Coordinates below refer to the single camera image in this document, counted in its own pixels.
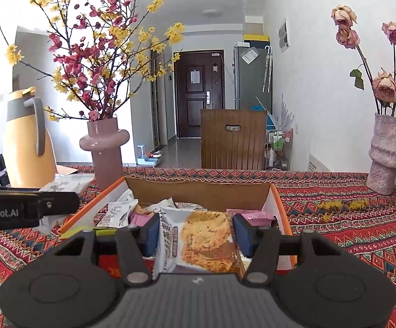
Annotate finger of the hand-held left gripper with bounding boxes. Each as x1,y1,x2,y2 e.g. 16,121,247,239
27,191,81,220

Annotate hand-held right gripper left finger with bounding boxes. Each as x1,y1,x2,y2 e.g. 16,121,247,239
61,213,161,288

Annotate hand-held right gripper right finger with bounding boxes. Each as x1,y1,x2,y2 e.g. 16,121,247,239
233,213,339,287

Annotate white snack packet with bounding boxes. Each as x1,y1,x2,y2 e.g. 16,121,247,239
38,174,95,235
138,196,176,214
115,189,135,204
97,201,138,229

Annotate pink snack packet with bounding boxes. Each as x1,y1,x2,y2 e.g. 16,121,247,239
128,208,154,226
226,209,276,228

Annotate red cardboard box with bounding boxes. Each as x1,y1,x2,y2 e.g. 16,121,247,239
58,175,297,279

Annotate yellow thermos jug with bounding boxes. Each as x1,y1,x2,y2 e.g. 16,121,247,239
4,87,57,189

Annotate mauve glass vase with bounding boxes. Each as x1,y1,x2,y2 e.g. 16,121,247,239
79,117,131,190

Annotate white pet water fountain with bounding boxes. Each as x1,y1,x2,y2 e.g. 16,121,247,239
136,145,161,167

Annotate fallen yellow flower petals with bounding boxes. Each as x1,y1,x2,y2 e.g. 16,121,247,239
316,198,369,222

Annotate patterned red tablecloth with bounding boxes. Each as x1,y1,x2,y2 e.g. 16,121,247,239
0,164,396,328

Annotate trolley rack with bottles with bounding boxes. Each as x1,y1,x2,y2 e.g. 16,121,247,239
265,128,293,171

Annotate white dried grass bundle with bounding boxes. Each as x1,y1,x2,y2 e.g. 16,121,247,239
255,93,299,134

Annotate dark brown door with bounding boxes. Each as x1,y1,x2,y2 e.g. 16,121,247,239
173,51,225,139

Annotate pink and yellow blossom branches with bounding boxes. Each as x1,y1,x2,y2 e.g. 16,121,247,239
0,0,186,122

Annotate grey refrigerator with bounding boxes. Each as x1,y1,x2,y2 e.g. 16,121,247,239
233,43,273,112

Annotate grey textured vase with roses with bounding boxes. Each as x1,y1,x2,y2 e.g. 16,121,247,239
366,113,396,196

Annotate white folded umbrella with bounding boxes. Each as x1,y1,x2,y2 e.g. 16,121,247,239
262,45,274,93

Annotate yellow black box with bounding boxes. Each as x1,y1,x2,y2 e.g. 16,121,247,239
244,34,270,49

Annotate dried pink roses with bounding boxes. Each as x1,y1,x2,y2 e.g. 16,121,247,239
331,5,396,118

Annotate wall notice sheet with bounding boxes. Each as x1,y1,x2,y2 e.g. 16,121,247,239
277,18,291,52

